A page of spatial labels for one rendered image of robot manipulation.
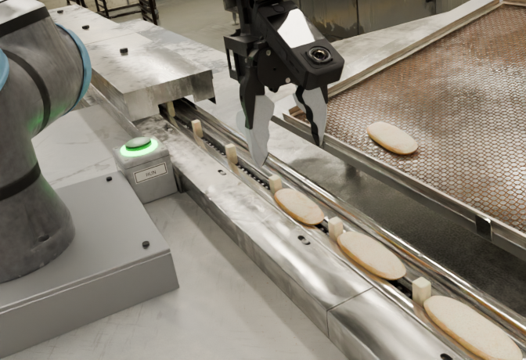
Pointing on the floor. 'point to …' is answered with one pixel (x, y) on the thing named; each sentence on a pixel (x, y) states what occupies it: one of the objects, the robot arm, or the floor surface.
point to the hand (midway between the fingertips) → (292, 149)
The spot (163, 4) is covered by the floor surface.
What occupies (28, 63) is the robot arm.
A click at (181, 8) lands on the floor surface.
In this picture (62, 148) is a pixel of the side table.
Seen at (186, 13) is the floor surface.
